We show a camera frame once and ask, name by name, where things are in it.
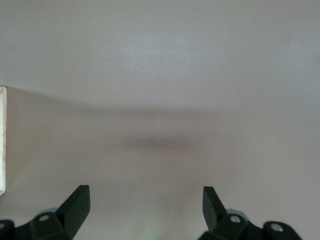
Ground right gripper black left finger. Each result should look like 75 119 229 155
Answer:
0 184 91 240

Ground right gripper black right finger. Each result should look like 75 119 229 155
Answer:
198 186 302 240

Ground light wooden drawer cabinet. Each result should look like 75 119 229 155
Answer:
0 85 8 195

